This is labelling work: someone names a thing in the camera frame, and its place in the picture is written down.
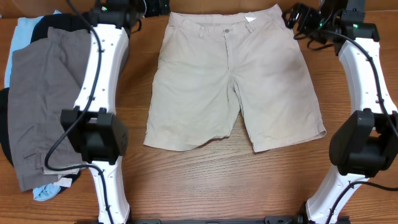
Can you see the beige cotton shorts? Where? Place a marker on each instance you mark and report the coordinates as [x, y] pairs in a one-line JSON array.
[[213, 68]]

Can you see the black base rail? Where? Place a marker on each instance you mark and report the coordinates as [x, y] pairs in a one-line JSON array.
[[266, 220]]

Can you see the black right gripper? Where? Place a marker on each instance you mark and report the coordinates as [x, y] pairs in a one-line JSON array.
[[308, 13]]

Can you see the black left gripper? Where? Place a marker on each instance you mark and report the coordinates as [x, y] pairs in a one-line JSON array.
[[153, 10]]

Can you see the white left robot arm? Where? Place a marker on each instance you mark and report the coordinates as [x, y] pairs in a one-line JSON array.
[[92, 127]]

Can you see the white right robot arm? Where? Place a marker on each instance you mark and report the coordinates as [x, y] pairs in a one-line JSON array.
[[366, 143]]

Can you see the light blue garment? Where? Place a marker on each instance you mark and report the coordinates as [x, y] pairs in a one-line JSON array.
[[20, 39]]

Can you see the grey folded shorts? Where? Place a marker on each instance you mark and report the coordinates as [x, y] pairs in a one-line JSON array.
[[43, 102]]

